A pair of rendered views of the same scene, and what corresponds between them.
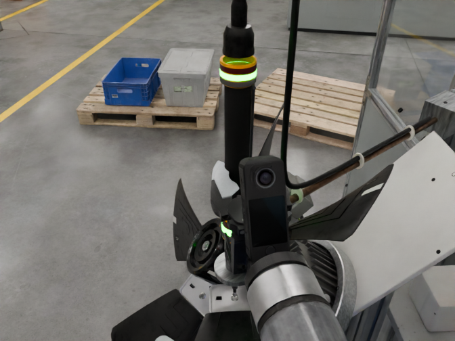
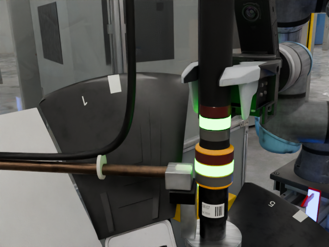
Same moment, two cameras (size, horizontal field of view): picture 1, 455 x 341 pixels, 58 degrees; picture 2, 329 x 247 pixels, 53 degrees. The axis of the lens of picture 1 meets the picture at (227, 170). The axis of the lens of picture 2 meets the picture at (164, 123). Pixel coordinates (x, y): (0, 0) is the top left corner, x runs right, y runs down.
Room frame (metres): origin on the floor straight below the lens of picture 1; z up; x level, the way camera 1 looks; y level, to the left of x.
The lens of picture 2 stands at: (0.74, 0.21, 1.52)
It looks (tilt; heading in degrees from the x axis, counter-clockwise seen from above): 17 degrees down; 228
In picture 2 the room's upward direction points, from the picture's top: 2 degrees counter-clockwise
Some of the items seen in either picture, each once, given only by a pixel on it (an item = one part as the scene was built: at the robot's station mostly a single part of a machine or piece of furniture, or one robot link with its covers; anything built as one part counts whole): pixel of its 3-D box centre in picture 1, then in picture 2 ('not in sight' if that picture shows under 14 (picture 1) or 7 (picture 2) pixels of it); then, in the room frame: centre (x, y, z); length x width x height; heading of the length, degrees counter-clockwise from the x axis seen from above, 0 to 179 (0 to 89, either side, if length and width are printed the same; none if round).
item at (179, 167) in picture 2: not in sight; (183, 173); (0.48, -0.04, 1.35); 0.02 x 0.02 x 0.02; 38
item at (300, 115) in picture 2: not in sight; (290, 120); (0.18, -0.06, 1.34); 0.11 x 0.08 x 0.11; 118
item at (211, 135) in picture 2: not in sight; (214, 131); (0.46, -0.01, 1.40); 0.03 x 0.03 x 0.01
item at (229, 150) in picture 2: not in sight; (214, 163); (0.46, -0.01, 1.36); 0.04 x 0.04 x 0.05
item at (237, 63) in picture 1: (237, 71); not in sight; (0.46, -0.01, 1.61); 0.04 x 0.04 x 0.03
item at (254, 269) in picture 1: (263, 247); (253, 81); (0.34, -0.04, 1.44); 0.12 x 0.08 x 0.09; 13
